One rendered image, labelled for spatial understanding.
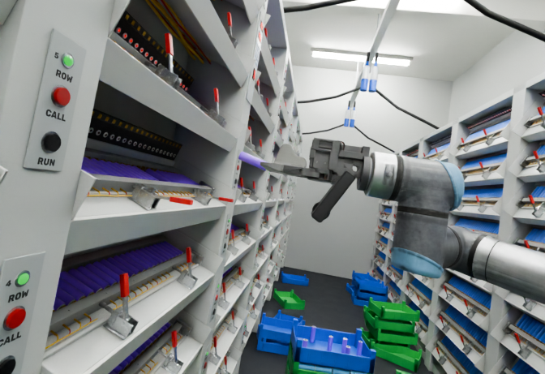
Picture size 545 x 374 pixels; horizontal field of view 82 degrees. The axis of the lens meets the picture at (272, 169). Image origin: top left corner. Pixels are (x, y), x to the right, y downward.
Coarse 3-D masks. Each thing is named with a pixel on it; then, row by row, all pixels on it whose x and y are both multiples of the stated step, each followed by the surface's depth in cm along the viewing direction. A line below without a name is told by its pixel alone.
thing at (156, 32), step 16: (144, 0) 72; (144, 16) 73; (160, 32) 81; (176, 32) 89; (176, 48) 90; (96, 96) 61; (112, 96) 66; (128, 96) 72; (112, 112) 67; (128, 112) 72; (144, 112) 79; (144, 128) 80; (160, 128) 88; (144, 160) 82
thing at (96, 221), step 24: (96, 144) 59; (192, 168) 95; (216, 192) 93; (72, 216) 33; (96, 216) 37; (120, 216) 41; (144, 216) 48; (168, 216) 56; (192, 216) 69; (216, 216) 88; (72, 240) 35; (96, 240) 39; (120, 240) 44
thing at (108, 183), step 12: (96, 180) 42; (108, 180) 45; (120, 180) 48; (132, 180) 52; (144, 180) 56; (156, 192) 58; (168, 192) 65; (180, 192) 71; (192, 192) 78; (204, 192) 87
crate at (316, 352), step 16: (304, 336) 137; (320, 336) 137; (336, 336) 137; (352, 336) 137; (304, 352) 118; (320, 352) 118; (336, 352) 118; (352, 352) 131; (368, 352) 124; (352, 368) 118; (368, 368) 118
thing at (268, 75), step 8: (264, 24) 106; (264, 40) 112; (264, 48) 116; (264, 56) 120; (264, 64) 126; (272, 64) 134; (264, 72) 148; (272, 72) 139; (264, 80) 161; (272, 80) 145; (280, 80) 166; (280, 88) 164
